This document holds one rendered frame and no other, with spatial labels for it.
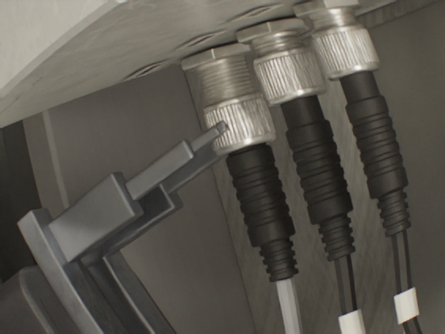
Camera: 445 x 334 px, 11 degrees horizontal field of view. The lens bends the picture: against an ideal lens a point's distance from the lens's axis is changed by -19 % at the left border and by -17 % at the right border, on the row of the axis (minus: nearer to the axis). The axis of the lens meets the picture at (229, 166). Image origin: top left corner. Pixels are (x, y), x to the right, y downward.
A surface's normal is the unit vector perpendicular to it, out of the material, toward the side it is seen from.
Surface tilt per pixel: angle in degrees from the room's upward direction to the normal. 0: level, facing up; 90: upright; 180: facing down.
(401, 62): 90
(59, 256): 44
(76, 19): 90
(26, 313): 62
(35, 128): 90
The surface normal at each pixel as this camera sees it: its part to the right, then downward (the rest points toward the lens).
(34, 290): 0.75, -0.52
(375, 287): -0.88, 0.25
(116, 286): -0.44, 0.08
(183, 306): 0.40, -0.04
